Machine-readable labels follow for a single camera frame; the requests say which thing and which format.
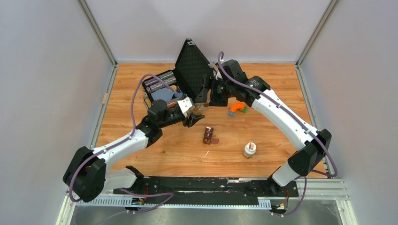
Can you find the orange curved toy block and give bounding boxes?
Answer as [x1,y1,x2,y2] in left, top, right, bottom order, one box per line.
[230,102,245,113]

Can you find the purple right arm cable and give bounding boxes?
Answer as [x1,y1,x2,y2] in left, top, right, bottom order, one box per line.
[217,51,338,217]

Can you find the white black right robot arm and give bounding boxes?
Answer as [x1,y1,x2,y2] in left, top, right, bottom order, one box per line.
[189,60,332,196]

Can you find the green toy block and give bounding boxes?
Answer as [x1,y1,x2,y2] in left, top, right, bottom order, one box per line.
[239,106,247,113]

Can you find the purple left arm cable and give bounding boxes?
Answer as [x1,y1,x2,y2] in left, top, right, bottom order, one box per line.
[68,74,184,215]

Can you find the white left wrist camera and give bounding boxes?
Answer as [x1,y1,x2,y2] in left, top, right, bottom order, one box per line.
[177,97,195,118]

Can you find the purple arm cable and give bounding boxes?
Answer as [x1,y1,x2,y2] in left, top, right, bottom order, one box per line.
[68,74,184,215]
[217,51,338,217]

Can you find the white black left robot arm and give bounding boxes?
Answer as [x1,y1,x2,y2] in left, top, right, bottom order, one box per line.
[62,97,205,203]

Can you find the brown pill organizer strip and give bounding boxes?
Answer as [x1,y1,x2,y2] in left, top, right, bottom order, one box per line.
[202,127,219,145]

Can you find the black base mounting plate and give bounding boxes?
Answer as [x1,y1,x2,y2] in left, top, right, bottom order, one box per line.
[127,176,299,205]

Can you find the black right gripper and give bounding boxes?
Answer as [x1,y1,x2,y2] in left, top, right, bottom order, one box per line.
[195,75,234,107]

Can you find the amber pill jar white lid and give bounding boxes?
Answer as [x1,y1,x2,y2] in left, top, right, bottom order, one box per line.
[243,142,257,159]

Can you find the black poker chip case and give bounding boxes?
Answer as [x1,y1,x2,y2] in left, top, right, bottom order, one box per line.
[141,38,218,124]

